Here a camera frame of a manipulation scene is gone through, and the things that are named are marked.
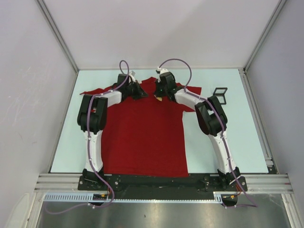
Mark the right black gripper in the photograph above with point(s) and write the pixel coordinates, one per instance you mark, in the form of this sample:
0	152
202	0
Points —
157	92

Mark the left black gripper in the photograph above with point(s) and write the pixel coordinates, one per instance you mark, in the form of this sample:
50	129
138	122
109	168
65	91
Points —
140	91

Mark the red t-shirt garment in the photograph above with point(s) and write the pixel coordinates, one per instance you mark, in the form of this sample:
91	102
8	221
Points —
144	136

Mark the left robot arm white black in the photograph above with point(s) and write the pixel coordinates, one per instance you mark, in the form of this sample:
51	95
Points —
92	116

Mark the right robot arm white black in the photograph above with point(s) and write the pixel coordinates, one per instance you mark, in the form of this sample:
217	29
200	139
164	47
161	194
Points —
211	118

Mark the black open small box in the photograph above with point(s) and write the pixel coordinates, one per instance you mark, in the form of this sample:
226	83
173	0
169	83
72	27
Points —
220	92

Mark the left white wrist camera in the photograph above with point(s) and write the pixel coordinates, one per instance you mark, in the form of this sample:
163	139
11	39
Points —
132	73

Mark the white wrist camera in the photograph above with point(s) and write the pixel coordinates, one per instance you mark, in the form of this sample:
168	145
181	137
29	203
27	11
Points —
162	71
132	73

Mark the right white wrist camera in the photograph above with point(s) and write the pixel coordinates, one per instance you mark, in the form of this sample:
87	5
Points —
162	71

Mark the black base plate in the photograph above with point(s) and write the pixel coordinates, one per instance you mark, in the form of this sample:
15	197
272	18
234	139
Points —
203	181

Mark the slotted cable duct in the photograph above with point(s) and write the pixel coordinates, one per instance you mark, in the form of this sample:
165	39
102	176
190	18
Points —
98	198

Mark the aluminium front rail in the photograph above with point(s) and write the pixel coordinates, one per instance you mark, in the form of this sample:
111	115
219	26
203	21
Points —
256	183

